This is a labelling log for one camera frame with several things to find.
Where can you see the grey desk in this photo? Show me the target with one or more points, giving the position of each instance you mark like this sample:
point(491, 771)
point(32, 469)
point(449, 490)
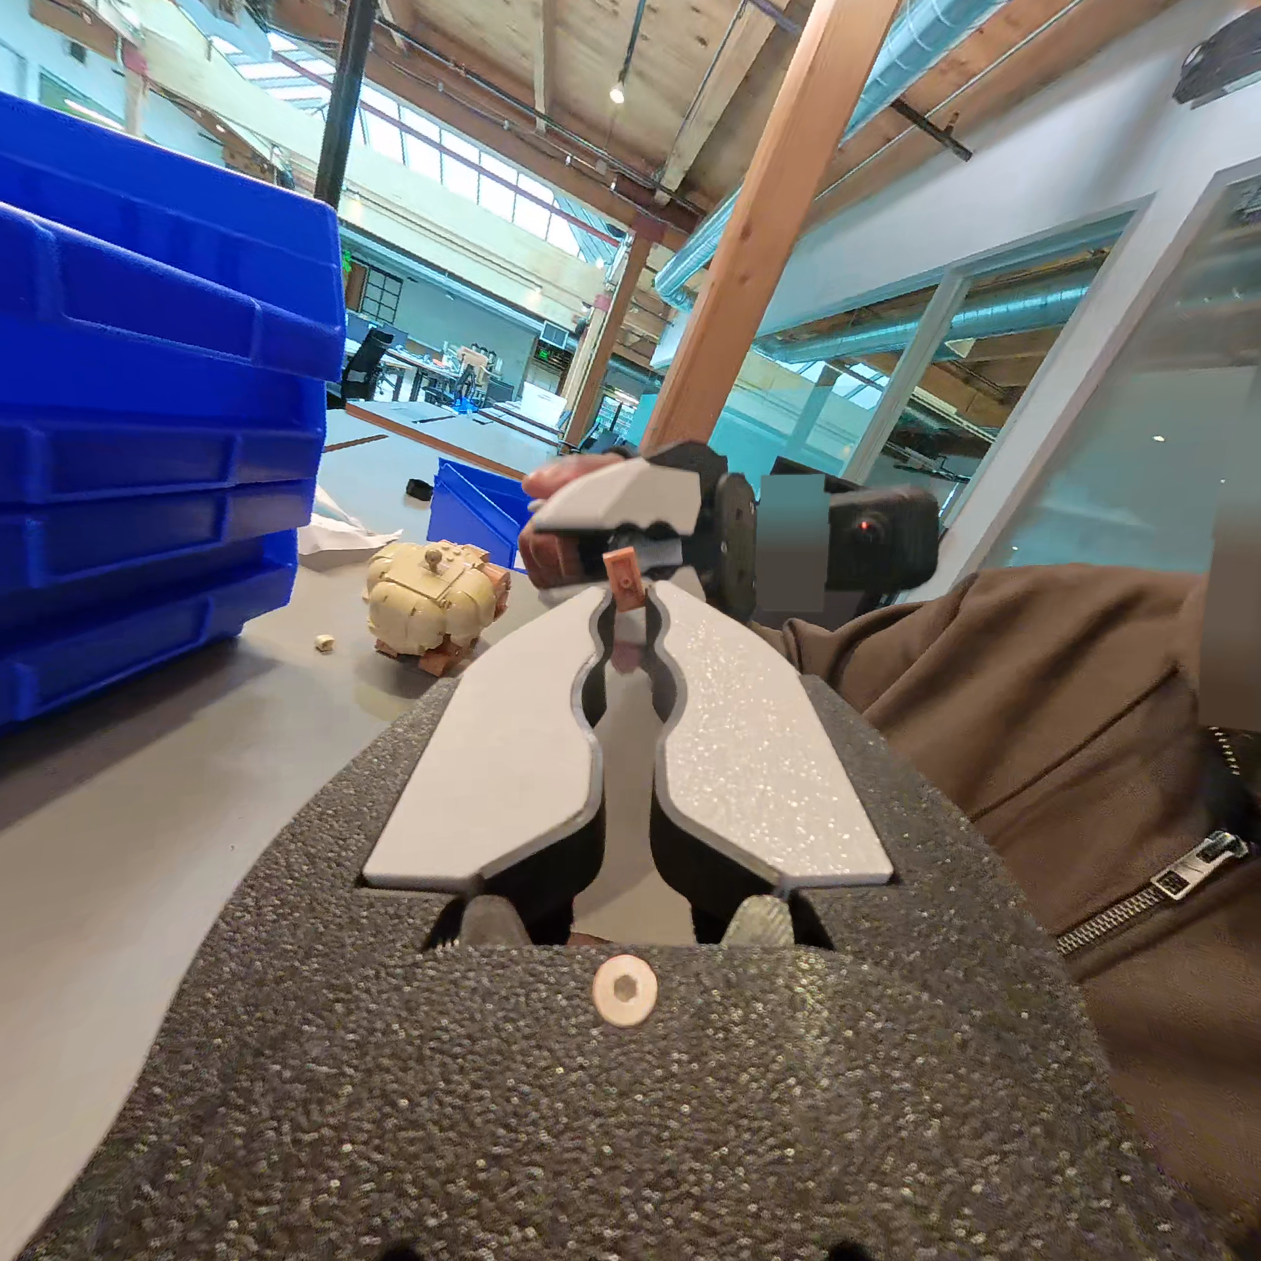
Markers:
point(178, 789)

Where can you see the small orange brick assembly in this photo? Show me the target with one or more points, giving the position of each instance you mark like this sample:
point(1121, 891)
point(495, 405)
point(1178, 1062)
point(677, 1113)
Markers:
point(622, 581)

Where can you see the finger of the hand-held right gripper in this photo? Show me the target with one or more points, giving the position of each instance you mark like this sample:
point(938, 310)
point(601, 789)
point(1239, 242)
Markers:
point(632, 498)

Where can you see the tan brown brick toy figure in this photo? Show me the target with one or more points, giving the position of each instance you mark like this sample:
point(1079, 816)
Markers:
point(433, 601)

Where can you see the black office chair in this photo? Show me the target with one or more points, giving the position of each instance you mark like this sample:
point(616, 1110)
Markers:
point(365, 365)

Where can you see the small blue storage bin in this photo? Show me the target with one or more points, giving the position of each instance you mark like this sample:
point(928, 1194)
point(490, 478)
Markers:
point(473, 513)

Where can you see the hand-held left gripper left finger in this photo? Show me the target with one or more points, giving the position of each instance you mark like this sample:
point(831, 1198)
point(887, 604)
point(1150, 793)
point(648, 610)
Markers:
point(503, 767)

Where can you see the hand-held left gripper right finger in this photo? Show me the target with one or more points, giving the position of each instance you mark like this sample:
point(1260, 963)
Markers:
point(768, 767)

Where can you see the wooden pillar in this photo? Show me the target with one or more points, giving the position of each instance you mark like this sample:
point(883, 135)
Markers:
point(608, 334)
point(768, 216)

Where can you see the torn white paper bag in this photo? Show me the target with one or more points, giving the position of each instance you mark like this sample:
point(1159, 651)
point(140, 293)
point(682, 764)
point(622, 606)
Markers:
point(334, 529)

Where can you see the long wooden table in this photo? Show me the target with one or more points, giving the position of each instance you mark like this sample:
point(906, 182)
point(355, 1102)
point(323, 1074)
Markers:
point(433, 439)

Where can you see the person's brown jacket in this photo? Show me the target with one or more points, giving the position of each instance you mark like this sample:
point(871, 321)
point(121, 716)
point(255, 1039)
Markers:
point(1063, 789)

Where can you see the person's right hand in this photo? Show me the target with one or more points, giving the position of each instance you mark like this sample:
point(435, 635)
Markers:
point(552, 561)

